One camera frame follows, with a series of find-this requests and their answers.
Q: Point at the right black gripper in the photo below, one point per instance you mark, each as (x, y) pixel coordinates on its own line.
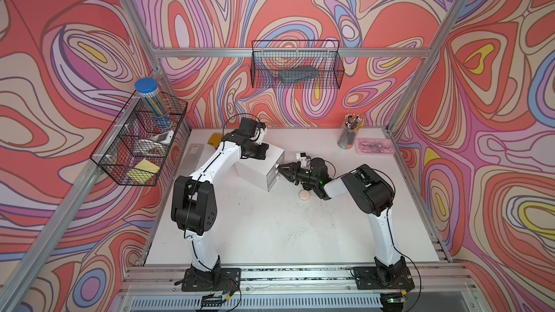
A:
(293, 167)

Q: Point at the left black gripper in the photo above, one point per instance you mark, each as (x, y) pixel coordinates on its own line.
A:
(262, 152)

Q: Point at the white drawer cabinet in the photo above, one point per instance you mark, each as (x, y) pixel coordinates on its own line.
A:
(262, 173)

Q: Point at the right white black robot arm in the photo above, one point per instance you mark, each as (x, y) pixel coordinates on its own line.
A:
(372, 194)

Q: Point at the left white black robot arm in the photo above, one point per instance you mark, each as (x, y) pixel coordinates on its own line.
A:
(194, 207)

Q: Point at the pink earphone case bottom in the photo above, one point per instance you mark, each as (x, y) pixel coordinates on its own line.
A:
(304, 195)

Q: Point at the yellow sponge block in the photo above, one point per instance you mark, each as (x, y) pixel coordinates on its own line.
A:
(215, 140)

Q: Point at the pink transparent pencil case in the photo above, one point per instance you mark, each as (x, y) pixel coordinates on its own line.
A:
(371, 146)

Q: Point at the clear pen holder cup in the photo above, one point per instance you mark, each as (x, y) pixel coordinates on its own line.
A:
(350, 126)

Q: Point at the white item in basket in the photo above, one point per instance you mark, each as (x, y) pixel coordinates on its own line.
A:
(164, 138)

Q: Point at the dark grey item in basket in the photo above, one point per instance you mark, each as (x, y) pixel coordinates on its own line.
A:
(297, 75)

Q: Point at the yellow sticky notes pad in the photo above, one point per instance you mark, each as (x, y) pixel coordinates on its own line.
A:
(143, 172)

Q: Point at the blue lid pencil tube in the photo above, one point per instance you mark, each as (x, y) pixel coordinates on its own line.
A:
(147, 89)

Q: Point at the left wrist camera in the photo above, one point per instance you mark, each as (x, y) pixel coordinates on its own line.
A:
(252, 129)

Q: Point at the black wire basket back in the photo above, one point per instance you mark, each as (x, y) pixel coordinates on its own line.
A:
(268, 57)

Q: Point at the black wire basket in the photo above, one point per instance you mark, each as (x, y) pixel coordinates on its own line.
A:
(268, 57)
(128, 141)

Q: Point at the black wire basket left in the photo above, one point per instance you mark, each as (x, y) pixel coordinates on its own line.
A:
(128, 141)

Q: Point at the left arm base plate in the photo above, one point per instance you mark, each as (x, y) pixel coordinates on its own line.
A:
(222, 279)

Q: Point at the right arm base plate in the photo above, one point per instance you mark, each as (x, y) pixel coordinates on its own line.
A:
(397, 278)

